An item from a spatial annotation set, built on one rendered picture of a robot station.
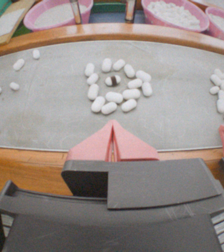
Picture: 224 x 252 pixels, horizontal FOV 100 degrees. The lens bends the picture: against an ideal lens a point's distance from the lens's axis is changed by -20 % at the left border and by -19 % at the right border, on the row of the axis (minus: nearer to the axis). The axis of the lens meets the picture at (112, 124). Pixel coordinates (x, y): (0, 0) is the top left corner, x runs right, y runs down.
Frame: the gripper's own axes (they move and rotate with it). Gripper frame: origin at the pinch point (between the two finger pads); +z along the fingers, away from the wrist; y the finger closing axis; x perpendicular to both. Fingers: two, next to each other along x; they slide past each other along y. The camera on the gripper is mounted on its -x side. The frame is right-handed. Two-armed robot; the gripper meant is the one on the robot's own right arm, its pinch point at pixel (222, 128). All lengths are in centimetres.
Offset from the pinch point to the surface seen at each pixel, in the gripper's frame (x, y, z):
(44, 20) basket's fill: -25, 51, 34
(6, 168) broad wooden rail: 5.3, 47.2, -6.7
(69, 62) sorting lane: -10.0, 36.3, 15.4
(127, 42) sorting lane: -14.5, 20.9, 20.6
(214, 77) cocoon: -8.7, -2.2, 11.0
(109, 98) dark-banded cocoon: -3.8, 25.6, 5.3
